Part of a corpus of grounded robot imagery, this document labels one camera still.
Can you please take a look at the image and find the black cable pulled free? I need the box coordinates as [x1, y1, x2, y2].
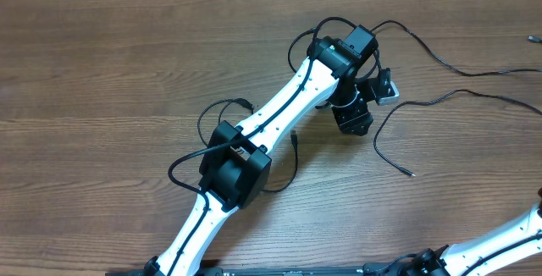
[287, 19, 542, 78]
[373, 89, 541, 178]

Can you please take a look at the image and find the black cable bundle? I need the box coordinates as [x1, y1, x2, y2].
[196, 97, 300, 194]

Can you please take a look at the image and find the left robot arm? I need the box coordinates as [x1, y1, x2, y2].
[143, 25, 398, 275]

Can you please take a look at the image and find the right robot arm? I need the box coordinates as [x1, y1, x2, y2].
[399, 203, 541, 276]

